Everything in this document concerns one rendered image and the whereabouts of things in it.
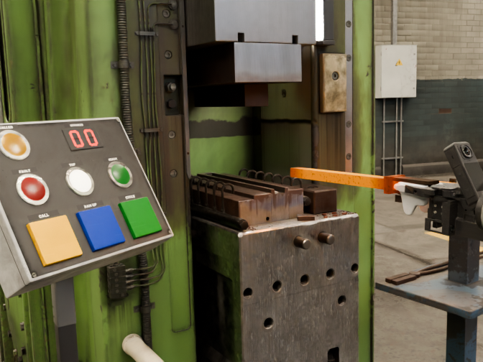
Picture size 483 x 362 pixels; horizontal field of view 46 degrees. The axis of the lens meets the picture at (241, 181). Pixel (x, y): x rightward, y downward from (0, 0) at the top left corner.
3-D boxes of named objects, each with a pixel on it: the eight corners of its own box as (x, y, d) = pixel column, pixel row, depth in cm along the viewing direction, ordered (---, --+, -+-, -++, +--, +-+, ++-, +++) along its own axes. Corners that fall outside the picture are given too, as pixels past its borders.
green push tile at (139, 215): (163, 229, 112) (148, 196, 113) (136, 237, 106) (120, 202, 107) (157, 233, 113) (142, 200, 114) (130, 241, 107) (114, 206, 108)
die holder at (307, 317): (359, 368, 159) (359, 213, 153) (244, 409, 140) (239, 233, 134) (253, 309, 207) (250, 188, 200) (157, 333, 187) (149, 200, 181)
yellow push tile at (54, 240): (83, 253, 95) (66, 214, 96) (46, 265, 90) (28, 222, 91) (77, 257, 96) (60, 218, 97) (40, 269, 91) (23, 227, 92)
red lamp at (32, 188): (49, 201, 95) (48, 176, 94) (21, 205, 93) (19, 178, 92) (46, 199, 98) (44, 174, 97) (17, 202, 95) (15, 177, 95)
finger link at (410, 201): (383, 211, 109) (423, 220, 102) (384, 181, 108) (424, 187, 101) (394, 210, 111) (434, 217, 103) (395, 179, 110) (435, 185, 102)
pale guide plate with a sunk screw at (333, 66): (347, 111, 170) (347, 54, 168) (323, 112, 166) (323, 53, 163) (342, 111, 172) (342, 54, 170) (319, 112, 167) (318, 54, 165)
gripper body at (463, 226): (420, 229, 102) (479, 244, 92) (422, 182, 100) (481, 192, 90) (448, 224, 106) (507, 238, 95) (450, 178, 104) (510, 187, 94)
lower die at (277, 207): (303, 216, 151) (302, 185, 149) (238, 227, 140) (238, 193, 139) (226, 196, 186) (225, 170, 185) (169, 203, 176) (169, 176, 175)
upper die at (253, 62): (302, 82, 146) (301, 44, 144) (235, 82, 135) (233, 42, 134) (222, 87, 181) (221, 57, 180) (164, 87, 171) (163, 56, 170)
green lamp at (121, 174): (134, 184, 111) (134, 163, 111) (111, 187, 109) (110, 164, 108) (129, 183, 114) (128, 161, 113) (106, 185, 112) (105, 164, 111)
